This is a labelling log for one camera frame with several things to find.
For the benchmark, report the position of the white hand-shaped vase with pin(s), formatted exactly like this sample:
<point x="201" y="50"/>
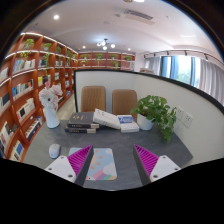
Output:
<point x="51" y="118"/>

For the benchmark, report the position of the white leaning book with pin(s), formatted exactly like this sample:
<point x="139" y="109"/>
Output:
<point x="105" y="118"/>

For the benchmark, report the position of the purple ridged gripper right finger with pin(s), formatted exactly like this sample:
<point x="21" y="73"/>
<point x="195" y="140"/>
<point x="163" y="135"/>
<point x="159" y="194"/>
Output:
<point x="152" y="167"/>

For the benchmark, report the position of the white computer mouse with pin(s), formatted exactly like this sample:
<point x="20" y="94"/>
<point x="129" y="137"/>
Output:
<point x="54" y="150"/>

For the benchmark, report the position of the middle dark hardcover book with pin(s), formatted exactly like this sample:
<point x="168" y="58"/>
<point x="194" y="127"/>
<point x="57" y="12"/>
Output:
<point x="91" y="126"/>

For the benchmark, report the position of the top dark hardcover book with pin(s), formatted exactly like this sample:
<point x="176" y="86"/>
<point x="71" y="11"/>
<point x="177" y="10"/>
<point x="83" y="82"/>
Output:
<point x="81" y="118"/>

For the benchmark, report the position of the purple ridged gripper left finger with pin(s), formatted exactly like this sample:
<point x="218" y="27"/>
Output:
<point x="73" y="168"/>

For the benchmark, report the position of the dark hardcover book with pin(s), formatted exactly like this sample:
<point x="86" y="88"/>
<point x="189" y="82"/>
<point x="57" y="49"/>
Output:
<point x="80" y="130"/>
<point x="81" y="118"/>
<point x="91" y="126"/>

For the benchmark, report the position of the white wall socket panel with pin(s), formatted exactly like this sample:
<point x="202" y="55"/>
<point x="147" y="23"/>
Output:
<point x="184" y="117"/>

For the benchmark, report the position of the orange wooden bookshelf left wall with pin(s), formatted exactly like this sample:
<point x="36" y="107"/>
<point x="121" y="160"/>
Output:
<point x="33" y="60"/>

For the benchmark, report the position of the orange back wall shelf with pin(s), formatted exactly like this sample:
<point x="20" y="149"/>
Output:
<point x="106" y="60"/>

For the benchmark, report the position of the blue white flat book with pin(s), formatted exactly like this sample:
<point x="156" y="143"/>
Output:
<point x="127" y="124"/>

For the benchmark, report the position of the tan chair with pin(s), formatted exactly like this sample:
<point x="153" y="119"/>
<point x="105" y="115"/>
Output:
<point x="123" y="101"/>
<point x="93" y="97"/>

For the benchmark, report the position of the ceiling air vent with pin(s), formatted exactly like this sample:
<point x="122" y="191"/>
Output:
<point x="135" y="15"/>

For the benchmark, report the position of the ceiling light cluster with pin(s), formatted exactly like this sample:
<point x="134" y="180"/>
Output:
<point x="105" y="44"/>

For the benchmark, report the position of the right tan chair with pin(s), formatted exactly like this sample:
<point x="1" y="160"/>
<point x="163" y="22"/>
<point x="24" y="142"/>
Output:
<point x="123" y="101"/>

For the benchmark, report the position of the left tan chair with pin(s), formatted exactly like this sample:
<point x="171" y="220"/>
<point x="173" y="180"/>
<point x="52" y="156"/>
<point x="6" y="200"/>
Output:
<point x="93" y="97"/>

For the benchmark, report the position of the white partition wall black trim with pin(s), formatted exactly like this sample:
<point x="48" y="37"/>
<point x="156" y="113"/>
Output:
<point x="205" y="136"/>

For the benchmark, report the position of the green potted pothos plant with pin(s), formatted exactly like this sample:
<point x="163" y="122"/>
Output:
<point x="156" y="109"/>

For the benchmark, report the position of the pink white artificial flowers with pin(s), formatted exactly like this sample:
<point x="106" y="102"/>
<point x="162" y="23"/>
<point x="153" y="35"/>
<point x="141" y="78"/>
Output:
<point x="49" y="95"/>

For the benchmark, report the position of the bottom dark hardcover book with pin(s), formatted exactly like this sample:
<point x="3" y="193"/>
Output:
<point x="80" y="130"/>

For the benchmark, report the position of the white window curtain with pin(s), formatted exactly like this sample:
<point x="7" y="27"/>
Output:
<point x="212" y="80"/>

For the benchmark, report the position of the pastel patterned mouse pad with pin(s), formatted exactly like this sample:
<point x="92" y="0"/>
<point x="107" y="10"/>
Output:
<point x="102" y="166"/>

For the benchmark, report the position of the white plant pot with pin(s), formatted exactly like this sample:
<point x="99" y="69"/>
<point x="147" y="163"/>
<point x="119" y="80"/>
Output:
<point x="144" y="123"/>

